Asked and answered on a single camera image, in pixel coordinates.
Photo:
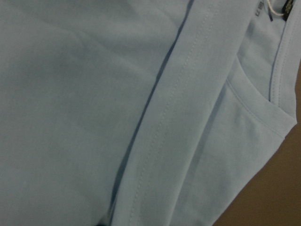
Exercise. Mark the light blue t-shirt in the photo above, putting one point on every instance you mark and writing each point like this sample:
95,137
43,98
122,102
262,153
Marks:
140,112

